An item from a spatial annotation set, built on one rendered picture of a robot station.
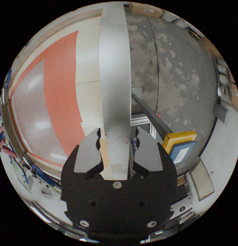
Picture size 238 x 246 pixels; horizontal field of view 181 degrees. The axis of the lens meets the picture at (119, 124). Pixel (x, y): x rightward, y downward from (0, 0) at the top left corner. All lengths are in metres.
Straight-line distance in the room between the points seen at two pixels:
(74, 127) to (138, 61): 1.08
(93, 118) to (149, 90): 1.06
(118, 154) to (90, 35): 0.23
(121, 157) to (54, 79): 0.20
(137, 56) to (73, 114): 1.10
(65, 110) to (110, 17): 0.19
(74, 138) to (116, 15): 0.26
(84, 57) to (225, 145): 3.29
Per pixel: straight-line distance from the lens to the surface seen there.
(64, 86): 0.17
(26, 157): 0.62
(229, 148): 3.21
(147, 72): 1.17
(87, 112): 0.16
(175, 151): 0.25
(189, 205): 0.50
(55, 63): 0.19
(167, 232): 0.66
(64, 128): 0.20
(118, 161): 0.17
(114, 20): 0.15
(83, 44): 0.17
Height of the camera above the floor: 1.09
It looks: 62 degrees down
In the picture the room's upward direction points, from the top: 178 degrees clockwise
